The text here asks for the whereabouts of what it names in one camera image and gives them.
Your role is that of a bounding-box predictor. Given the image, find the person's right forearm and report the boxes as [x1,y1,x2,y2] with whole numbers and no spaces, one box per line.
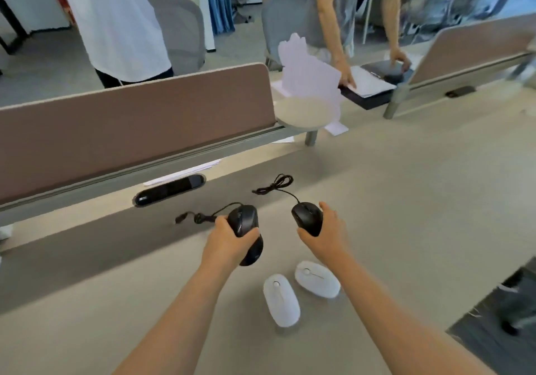
[324,253,501,375]

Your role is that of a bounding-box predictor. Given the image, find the blue hanging cloth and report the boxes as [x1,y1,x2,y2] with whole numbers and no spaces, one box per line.
[205,0,236,36]

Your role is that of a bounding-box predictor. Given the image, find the grey divider support leg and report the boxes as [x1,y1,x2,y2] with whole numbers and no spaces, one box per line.
[384,81,414,120]

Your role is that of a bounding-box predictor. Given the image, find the short brown desk divider panel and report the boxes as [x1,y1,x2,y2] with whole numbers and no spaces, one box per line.
[408,13,536,91]

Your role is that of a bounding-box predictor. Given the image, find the black wired computer mouse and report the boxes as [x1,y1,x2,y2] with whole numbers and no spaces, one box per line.
[252,174,324,237]
[175,203,265,267]

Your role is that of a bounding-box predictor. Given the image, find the person's right hand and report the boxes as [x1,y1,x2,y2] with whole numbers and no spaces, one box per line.
[297,202,352,265]

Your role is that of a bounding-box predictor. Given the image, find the white wireless computer mouse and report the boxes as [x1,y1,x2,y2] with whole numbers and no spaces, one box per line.
[294,260,341,299]
[263,274,301,328]

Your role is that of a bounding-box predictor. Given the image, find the long brown desk divider panel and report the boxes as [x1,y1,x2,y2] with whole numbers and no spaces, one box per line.
[0,63,278,217]

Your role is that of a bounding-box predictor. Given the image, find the grey upholstered chair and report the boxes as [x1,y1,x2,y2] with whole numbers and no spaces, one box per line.
[147,0,207,77]
[261,0,333,71]

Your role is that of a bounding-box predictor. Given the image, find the white document paper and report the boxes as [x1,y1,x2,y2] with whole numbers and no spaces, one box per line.
[349,65,398,98]

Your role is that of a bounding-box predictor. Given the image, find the white paper sheet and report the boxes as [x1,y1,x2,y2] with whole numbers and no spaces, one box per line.
[143,159,222,187]

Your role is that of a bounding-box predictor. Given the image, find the person's left hand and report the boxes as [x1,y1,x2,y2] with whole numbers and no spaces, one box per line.
[201,215,262,277]

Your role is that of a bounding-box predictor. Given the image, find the person's left forearm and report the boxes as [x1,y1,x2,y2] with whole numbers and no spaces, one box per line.
[112,257,235,375]

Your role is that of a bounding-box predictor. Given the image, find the black clipboard folder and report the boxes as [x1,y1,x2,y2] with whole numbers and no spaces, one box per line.
[338,61,416,111]

